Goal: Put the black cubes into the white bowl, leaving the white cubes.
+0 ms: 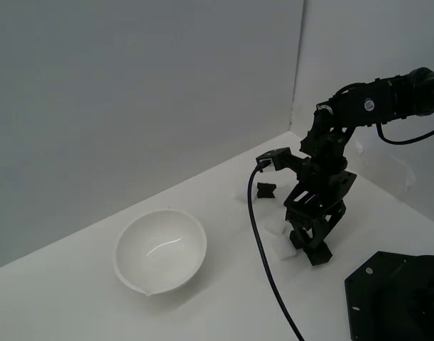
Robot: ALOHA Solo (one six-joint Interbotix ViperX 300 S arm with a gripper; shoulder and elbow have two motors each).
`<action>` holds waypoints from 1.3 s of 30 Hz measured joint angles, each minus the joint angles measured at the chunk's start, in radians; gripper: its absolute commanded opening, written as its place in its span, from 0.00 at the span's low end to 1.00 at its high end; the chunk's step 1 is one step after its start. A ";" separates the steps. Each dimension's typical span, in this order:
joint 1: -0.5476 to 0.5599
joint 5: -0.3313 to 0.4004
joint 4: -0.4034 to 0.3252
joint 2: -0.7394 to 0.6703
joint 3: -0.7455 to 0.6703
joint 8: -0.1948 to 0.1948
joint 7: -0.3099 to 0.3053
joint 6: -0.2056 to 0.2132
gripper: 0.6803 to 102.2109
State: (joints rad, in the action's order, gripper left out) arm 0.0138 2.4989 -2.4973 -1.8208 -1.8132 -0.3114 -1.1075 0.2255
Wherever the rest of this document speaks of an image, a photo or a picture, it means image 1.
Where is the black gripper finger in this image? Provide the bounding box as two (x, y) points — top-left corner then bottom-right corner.
(286, 212), (316, 251)
(314, 202), (347, 249)

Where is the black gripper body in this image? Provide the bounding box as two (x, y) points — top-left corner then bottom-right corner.
(283, 155), (358, 229)

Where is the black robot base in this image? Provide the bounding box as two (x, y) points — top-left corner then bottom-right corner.
(344, 250), (434, 341)

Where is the white bowl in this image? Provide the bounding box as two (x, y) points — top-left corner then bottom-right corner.
(113, 208), (208, 298)

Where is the thick black camera cable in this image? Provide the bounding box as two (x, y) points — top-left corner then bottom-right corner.
(247, 161), (305, 341)

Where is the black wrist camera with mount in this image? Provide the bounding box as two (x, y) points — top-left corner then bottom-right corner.
(255, 147), (303, 175)

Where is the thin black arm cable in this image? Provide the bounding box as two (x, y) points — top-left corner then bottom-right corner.
(375, 122), (434, 145)

